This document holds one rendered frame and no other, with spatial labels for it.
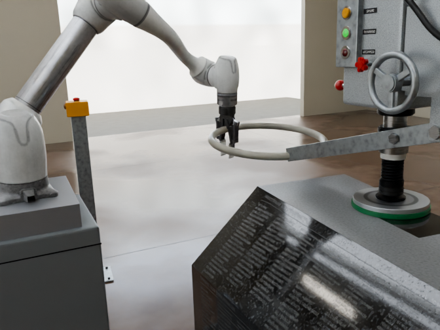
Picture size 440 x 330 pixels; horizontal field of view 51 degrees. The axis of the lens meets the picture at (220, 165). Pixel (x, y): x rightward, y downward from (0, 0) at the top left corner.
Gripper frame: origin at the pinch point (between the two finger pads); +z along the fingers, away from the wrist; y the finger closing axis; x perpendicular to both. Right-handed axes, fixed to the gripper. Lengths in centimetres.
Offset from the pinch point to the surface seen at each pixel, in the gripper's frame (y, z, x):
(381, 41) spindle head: 83, -53, -27
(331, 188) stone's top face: 63, -3, -13
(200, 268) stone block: 41, 21, -52
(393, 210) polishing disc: 92, -8, -26
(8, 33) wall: -562, -26, 110
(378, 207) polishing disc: 87, -8, -27
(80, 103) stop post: -92, -11, -23
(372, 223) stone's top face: 89, -6, -33
